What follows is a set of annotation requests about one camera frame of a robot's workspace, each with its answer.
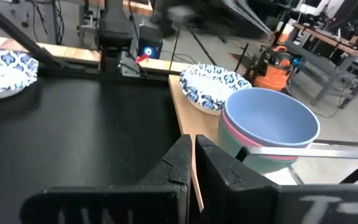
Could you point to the paper bowl blue leaf print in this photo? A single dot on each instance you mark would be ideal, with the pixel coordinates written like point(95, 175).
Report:
point(5, 81)
point(210, 87)

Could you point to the pink plastic bowl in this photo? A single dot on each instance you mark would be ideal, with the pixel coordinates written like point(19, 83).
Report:
point(230, 129)

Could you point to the blue plastic bowl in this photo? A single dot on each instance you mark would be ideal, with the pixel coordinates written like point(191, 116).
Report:
point(269, 118)

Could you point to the wooden workbench with metal legs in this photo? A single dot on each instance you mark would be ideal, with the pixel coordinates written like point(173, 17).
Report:
point(322, 34)

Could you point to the small red tag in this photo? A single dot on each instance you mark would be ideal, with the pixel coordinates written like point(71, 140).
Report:
point(141, 58)

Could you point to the black box with blue light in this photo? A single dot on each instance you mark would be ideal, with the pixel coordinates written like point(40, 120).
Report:
point(151, 40)

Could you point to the silver metal shelf bar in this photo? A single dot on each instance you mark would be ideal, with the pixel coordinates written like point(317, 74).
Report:
point(322, 152)

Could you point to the orange shop vacuum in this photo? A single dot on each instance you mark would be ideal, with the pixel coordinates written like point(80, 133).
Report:
point(272, 79)

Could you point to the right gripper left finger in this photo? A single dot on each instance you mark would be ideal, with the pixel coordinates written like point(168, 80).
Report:
point(176, 168)

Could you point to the thin black rod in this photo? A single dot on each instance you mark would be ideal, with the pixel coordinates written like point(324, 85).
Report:
point(173, 53)
point(241, 57)
point(202, 46)

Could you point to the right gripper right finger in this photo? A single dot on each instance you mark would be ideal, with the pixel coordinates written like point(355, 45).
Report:
point(228, 193)

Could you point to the wooden shelf board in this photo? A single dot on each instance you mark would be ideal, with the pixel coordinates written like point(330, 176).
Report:
point(194, 118)

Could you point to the teal plastic bowl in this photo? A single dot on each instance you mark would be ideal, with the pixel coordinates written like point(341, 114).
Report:
point(269, 165)

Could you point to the black diagonal frame strut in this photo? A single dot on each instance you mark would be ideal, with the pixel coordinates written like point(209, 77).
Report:
point(17, 34)

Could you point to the long wooden plank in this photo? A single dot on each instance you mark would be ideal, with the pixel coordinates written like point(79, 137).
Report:
point(73, 54)

